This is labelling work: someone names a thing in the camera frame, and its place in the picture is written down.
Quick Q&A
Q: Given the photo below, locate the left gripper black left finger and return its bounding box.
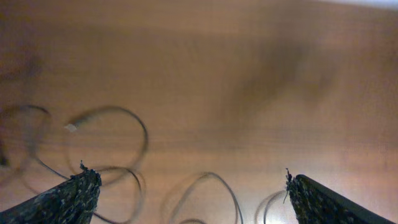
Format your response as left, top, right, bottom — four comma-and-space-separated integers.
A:
1, 164, 102, 224

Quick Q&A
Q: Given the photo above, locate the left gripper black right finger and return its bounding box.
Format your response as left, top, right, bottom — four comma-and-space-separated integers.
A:
286, 172, 394, 224

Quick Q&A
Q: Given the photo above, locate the long black usb cable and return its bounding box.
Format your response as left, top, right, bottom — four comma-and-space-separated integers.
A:
160, 171, 289, 224

